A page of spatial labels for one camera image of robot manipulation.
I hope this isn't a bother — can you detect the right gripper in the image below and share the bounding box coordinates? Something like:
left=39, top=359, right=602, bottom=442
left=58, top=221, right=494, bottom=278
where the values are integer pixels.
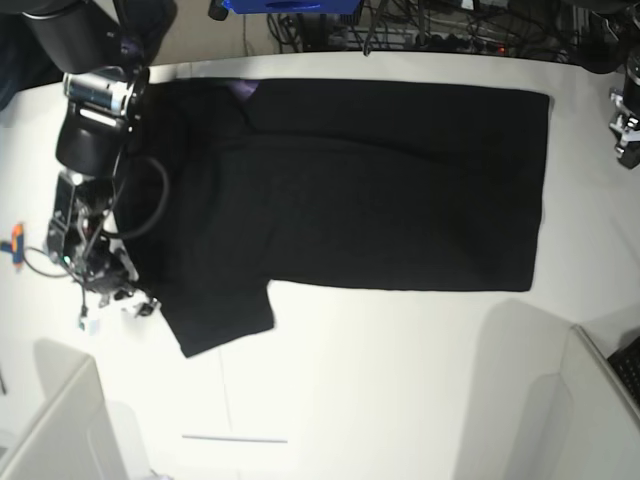
left=47, top=240, right=161, bottom=318

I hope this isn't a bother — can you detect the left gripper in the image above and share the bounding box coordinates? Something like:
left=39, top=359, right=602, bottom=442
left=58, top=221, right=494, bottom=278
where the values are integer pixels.
left=608, top=88, right=639, bottom=169

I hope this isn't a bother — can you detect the black T-shirt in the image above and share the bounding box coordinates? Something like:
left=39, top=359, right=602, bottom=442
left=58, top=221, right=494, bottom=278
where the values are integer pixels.
left=115, top=78, right=551, bottom=357

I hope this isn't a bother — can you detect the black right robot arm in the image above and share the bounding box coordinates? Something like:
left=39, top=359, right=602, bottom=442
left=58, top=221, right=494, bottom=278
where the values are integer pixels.
left=20, top=1, right=170, bottom=307

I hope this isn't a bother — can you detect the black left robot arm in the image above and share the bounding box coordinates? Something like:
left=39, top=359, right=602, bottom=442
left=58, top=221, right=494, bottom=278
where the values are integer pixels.
left=569, top=1, right=639, bottom=170

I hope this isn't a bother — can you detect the orange blue toy tool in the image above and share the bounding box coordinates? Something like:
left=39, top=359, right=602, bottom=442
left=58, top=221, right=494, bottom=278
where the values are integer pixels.
left=1, top=223, right=25, bottom=271

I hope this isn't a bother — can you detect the white bin left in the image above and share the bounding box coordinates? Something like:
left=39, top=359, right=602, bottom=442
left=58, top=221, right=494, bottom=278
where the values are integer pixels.
left=1, top=339, right=129, bottom=480

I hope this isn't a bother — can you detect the white bin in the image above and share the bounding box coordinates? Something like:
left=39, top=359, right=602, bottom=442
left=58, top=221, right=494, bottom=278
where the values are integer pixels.
left=536, top=327, right=639, bottom=479
left=1, top=339, right=129, bottom=480

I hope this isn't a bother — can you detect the black power strip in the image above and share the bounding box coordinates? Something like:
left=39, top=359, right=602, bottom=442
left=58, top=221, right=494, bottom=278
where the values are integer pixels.
left=415, top=34, right=508, bottom=56

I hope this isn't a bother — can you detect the black keyboard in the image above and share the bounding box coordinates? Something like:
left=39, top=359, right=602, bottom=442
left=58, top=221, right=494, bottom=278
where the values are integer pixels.
left=608, top=337, right=640, bottom=404

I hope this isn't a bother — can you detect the person in dark clothing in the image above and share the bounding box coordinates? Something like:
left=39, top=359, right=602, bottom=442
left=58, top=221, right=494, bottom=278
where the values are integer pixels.
left=1, top=14, right=63, bottom=110

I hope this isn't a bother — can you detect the white bin right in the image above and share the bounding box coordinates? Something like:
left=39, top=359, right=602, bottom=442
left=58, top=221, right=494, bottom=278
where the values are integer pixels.
left=536, top=327, right=639, bottom=479

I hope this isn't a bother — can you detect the blue box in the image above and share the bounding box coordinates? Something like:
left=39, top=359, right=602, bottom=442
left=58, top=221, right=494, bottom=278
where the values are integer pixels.
left=222, top=0, right=360, bottom=15

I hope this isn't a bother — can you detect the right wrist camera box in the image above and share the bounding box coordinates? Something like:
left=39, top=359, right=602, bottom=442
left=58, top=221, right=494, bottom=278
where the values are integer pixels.
left=78, top=316, right=100, bottom=336

